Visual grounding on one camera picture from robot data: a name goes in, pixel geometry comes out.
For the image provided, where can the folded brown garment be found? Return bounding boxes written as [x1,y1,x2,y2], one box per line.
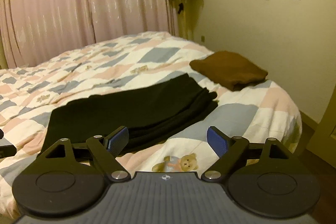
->
[190,51,268,92]

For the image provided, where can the patchwork quilt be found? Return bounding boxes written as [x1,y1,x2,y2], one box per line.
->
[1,32,302,219]

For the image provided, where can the black garment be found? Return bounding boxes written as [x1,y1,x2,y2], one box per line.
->
[41,74,218,153]

